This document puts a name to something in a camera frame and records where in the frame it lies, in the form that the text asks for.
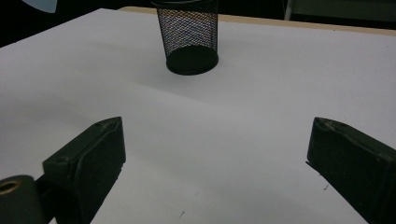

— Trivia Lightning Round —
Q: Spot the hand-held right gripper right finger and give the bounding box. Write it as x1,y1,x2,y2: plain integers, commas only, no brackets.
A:
305,117,396,224

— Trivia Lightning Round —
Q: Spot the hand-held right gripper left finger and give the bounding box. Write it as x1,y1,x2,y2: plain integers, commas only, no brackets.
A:
35,116,127,224

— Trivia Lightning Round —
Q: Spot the black mesh pen holder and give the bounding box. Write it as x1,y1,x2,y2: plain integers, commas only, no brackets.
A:
149,0,219,77

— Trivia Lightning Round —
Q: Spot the white table mat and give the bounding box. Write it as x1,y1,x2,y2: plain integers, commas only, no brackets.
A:
0,7,396,224

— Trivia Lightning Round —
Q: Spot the wooden table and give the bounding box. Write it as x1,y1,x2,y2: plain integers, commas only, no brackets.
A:
118,6,396,37

